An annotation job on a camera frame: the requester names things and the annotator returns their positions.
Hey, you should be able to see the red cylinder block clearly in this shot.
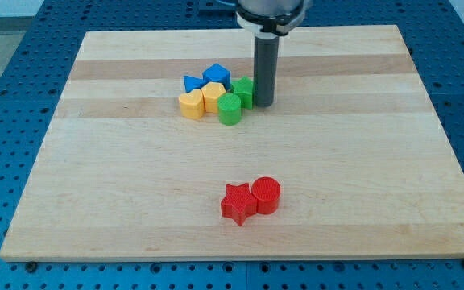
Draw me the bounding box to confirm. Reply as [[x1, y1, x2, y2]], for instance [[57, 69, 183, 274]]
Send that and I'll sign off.
[[251, 176, 281, 214]]

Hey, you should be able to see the red star block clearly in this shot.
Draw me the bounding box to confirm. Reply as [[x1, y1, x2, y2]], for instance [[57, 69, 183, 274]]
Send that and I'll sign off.
[[221, 183, 258, 226]]

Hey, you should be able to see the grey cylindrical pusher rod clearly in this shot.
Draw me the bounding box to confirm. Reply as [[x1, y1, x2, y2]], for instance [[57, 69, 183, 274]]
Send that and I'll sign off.
[[253, 37, 279, 108]]

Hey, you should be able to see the blue cube block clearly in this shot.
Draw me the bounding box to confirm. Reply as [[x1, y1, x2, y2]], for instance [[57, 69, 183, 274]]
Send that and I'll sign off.
[[202, 63, 231, 90]]

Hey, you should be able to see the green star block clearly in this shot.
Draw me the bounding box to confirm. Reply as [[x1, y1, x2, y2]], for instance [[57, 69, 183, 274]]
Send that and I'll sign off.
[[231, 76, 253, 110]]

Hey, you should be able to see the green cylinder block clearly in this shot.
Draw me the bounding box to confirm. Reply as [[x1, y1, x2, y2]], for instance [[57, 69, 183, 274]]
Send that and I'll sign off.
[[217, 93, 242, 126]]

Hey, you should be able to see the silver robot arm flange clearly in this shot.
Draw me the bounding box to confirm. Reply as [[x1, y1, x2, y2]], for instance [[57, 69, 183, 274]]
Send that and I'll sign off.
[[236, 0, 313, 39]]

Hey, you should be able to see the yellow hexagon block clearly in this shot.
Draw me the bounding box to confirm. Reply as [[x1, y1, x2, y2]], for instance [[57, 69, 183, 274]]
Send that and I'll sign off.
[[201, 81, 226, 113]]

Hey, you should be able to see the light wooden board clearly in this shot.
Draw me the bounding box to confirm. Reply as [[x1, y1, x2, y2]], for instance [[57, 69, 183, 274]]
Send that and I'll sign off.
[[0, 25, 464, 262]]

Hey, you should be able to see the yellow heart block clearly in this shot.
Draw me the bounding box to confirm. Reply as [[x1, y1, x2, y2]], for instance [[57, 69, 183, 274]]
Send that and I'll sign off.
[[178, 89, 205, 119]]

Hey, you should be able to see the blue moon block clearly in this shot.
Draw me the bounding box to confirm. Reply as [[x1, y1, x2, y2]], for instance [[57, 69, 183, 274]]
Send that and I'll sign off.
[[183, 75, 207, 93]]

